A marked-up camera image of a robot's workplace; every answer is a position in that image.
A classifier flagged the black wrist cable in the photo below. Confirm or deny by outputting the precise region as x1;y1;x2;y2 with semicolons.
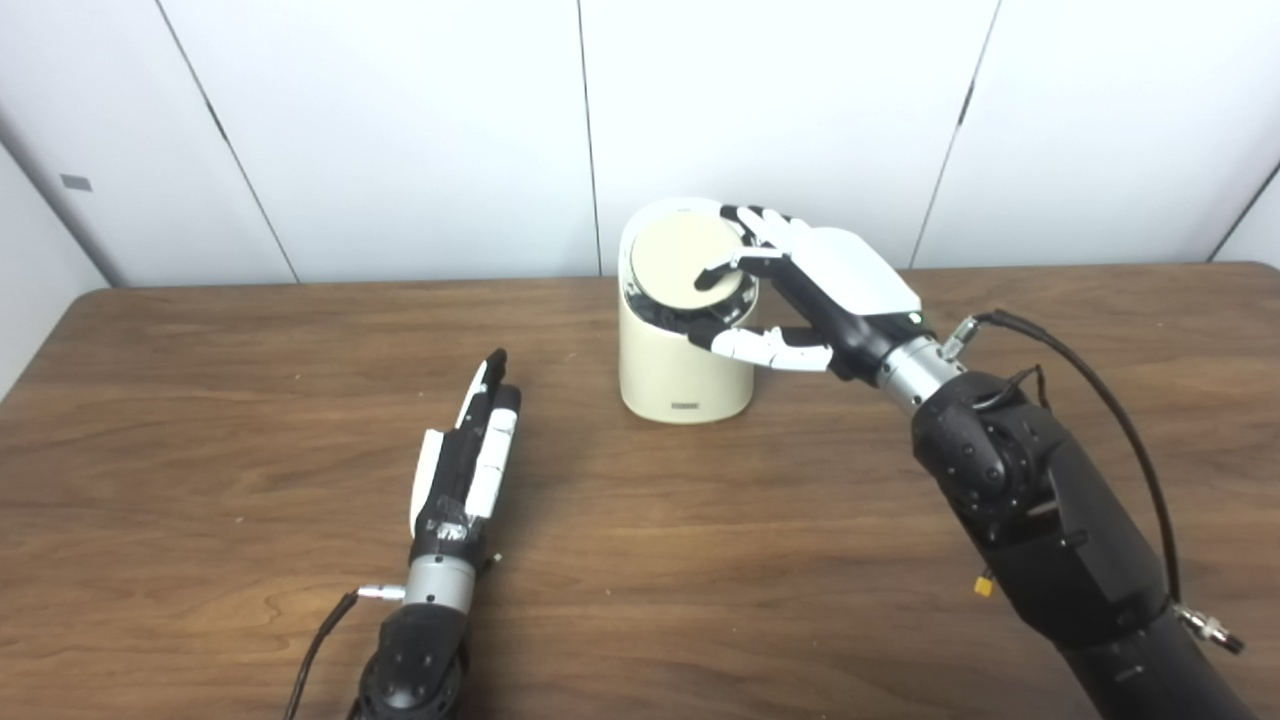
940;310;1246;656
282;585;409;720

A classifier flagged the cream-colored bin body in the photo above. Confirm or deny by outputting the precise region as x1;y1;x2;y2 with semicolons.
617;197;761;425

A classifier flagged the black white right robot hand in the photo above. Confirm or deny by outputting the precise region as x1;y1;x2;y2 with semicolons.
688;203;923;384

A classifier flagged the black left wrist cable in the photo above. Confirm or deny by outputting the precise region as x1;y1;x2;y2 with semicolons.
282;585;409;720

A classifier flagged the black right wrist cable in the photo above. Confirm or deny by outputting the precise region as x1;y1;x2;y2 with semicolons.
940;310;1246;656

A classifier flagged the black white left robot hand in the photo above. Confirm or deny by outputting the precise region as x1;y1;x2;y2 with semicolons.
408;348;523;561

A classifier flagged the cream round bin lid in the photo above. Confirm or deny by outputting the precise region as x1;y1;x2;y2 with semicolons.
630;212;749;311

